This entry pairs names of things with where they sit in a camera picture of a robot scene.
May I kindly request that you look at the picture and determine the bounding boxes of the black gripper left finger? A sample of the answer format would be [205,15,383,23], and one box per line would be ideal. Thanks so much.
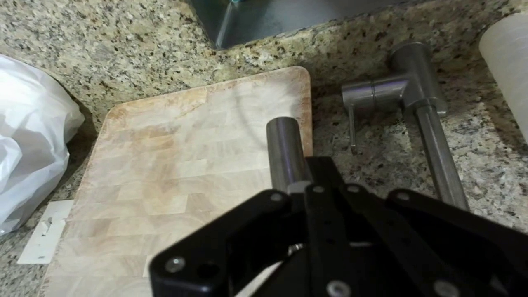
[148,190,305,297]

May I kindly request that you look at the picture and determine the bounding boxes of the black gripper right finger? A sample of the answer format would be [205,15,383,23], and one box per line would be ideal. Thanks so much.
[304,157,528,297]

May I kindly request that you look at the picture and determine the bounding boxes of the stainless steel gooseneck faucet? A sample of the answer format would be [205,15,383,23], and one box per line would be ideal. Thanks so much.
[266,39,469,209]

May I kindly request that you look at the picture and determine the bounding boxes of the stainless steel sink basin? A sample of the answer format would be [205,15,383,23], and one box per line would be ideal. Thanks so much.
[190,0,412,49]

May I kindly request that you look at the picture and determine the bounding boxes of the wooden cutting board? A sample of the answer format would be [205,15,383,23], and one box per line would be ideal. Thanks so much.
[38,66,312,297]

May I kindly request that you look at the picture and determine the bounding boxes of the white plastic bag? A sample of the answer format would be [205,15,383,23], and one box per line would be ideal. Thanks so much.
[0,54,84,236]

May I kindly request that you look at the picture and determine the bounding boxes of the white wall outlet plate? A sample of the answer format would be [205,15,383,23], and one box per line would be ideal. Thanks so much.
[18,199,74,265]

